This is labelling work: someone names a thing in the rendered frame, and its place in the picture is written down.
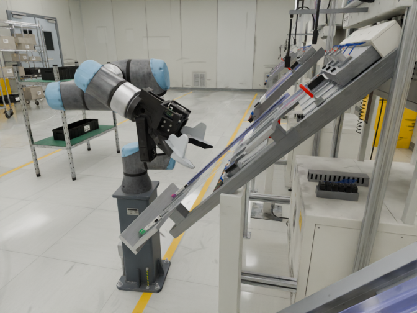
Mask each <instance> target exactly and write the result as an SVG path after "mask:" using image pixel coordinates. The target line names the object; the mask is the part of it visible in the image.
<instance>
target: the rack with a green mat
mask: <svg viewBox="0 0 417 313"><path fill-rule="evenodd" d="M12 67H13V70H14V76H15V79H16V85H17V90H18V93H19V99H20V104H21V108H22V113H23V116H24V122H25V127H26V131H27V136H28V140H29V145H30V150H31V154H32V159H33V163H34V168H35V173H36V177H39V176H41V175H40V169H39V166H38V160H37V154H36V151H35V147H38V148H53V149H62V150H67V152H68V159H69V166H70V170H71V177H72V180H73V181H75V180H76V173H75V168H74V161H73V154H72V150H71V149H72V148H75V147H77V146H79V145H82V144H84V143H87V150H88V151H90V150H91V146H90V140H92V139H94V138H97V137H99V136H101V135H103V134H106V133H107V132H110V131H111V130H114V131H115V142H116V148H117V153H120V147H119V136H118V129H117V118H116V112H113V111H112V114H113V120H114V125H99V128H98V129H96V130H93V131H91V132H88V133H86V134H84V135H81V136H79V137H76V138H74V139H72V140H70V136H69V132H68V124H67V120H66V113H65V111H64V110H60V112H61V119H62V123H63V130H64V135H65V141H61V140H54V137H53V136H51V137H48V138H45V139H42V140H39V141H37V142H34V140H33V137H32V131H31V128H30V122H29V117H28V113H27V107H26V104H25V98H24V93H23V89H22V85H41V86H47V85H48V84H49V83H52V82H59V81H61V82H68V81H71V80H73V79H64V80H60V76H59V72H58V65H53V72H54V77H55V81H52V80H42V79H32V80H25V81H21V80H20V74H19V69H18V66H17V64H12ZM82 114H83V119H86V111H82Z"/></svg>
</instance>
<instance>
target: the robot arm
mask: <svg viewBox="0 0 417 313"><path fill-rule="evenodd" d="M169 87H170V77H169V71H168V67H167V65H166V63H165V62H164V61H163V60H159V59H154V58H152V59H123V60H118V61H114V62H112V63H108V64H106V65H101V64H99V63H98V62H96V61H94V60H87V61H84V62H83V63H82V64H80V66H79V68H78V69H77V70H76V72H75V75H74V79H73V80H71V81H68V82H61V81H59V82H52V83H49V84H48V85H47V87H46V90H45V97H46V101H47V103H48V105H49V106H50V107H51V108H52V109H54V110H64V111H65V110H77V111H113V112H116V113H118V114H120V115H121V116H122V117H124V118H126V119H129V120H130V121H132V122H136V128H137V137H138V141H137V142H133V143H129V144H126V145H124V146H123V147H122V149H121V151H122V155H121V157H122V164H123V180H122V184H121V188H122V191H123V192H124V193H126V194H141V193H145V192H147V191H149V190H150V189H151V188H152V182H151V180H150V177H149V175H148V170H172V169H174V167H175V164H176V161H177V162H178V163H180V164H182V165H183V166H185V167H187V168H190V169H194V168H195V166H194V165H193V164H192V163H191V161H190V160H188V159H187V158H186V157H185V154H186V149H187V144H188V143H191V144H193V145H195V146H198V147H202V148H203V149H208V148H213V145H212V144H210V143H208V142H207V141H206V140H204V136H205V131H206V128H207V126H206V124H205V123H203V122H200V123H199V124H197V125H196V126H195V127H189V126H185V125H186V124H187V121H188V120H189V118H188V116H189V115H190V113H191V111H190V110H189V109H188V108H186V107H184V106H183V105H181V104H179V103H178V102H176V101H175V100H171V101H170V100H167V101H165V100H164V95H165V94H166V93H167V90H168V89H169ZM170 102H171V103H170ZM169 103H170V105H169ZM168 105H169V106H168ZM178 105H179V106H180V107H179V106H178ZM182 107H183V108H184V109H185V110H184V109H183V108H182ZM183 126H184V127H183Z"/></svg>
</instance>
